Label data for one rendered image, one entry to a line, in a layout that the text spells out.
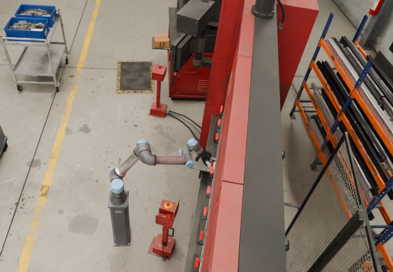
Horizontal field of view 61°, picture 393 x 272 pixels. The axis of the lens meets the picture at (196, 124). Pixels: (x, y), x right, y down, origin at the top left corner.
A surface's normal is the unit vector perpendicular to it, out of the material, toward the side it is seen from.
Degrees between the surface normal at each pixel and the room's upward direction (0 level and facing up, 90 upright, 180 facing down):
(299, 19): 90
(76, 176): 0
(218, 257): 0
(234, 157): 0
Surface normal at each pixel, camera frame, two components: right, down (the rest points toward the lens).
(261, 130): 0.11, -0.71
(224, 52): -0.15, 0.68
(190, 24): -0.36, 0.62
